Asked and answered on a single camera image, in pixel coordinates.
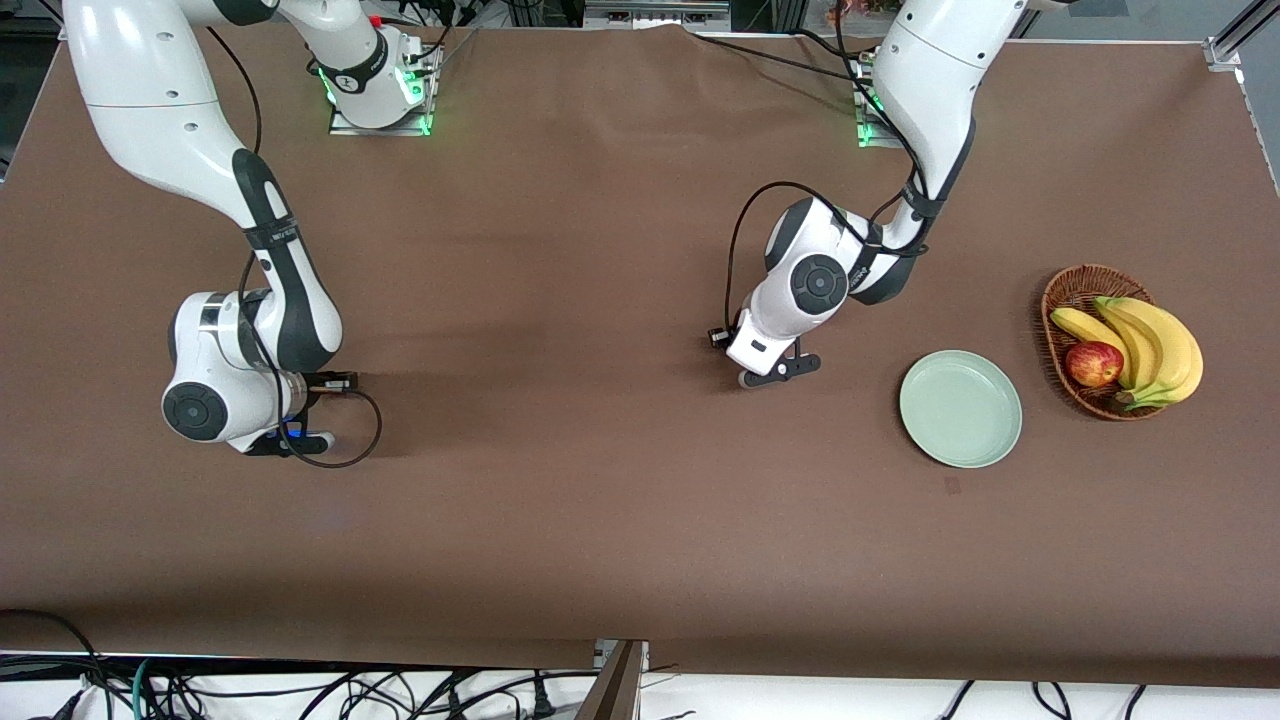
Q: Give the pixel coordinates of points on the brown table cover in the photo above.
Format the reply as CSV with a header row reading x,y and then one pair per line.
x,y
600,500

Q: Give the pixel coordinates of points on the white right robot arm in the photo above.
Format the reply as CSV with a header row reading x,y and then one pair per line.
x,y
150,110

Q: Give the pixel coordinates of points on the red apple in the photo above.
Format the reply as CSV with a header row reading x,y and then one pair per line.
x,y
1093,364

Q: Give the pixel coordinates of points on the brown wooden post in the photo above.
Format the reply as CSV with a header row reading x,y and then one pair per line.
x,y
615,690

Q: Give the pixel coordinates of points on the aluminium frame profile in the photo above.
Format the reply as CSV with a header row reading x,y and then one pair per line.
x,y
1235,35

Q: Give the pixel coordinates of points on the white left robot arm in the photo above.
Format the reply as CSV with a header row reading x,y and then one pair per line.
x,y
930,90

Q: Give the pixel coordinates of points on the grey metal box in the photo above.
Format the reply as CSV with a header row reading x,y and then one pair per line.
x,y
650,12

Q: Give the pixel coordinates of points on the yellow banana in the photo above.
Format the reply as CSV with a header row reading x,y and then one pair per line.
x,y
1185,365
1140,350
1085,325

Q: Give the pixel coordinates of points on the orange red toy items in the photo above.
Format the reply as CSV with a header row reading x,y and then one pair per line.
x,y
840,12

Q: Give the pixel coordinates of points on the brown wicker basket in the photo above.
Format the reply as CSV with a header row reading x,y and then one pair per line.
x,y
1090,402

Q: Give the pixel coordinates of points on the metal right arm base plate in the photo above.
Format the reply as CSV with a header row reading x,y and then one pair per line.
x,y
400,131

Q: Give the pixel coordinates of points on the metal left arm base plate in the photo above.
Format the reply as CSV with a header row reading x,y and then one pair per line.
x,y
864,140

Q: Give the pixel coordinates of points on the pale green round plate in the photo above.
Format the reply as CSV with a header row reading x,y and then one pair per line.
x,y
960,410

